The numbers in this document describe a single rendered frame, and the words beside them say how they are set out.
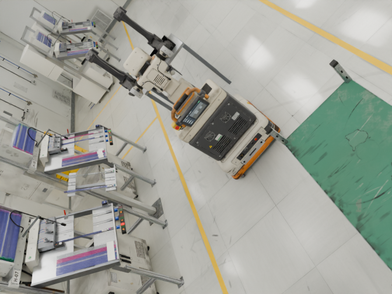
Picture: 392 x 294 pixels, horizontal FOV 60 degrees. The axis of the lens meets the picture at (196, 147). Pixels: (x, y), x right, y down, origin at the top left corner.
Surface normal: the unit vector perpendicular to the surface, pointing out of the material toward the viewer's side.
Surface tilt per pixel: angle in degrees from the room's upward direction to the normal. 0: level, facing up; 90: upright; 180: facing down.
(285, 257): 0
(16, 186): 90
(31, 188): 90
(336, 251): 0
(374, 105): 0
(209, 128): 90
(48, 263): 44
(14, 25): 90
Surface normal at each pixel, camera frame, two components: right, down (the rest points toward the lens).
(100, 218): -0.07, -0.79
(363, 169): -0.71, -0.42
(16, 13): 0.28, 0.57
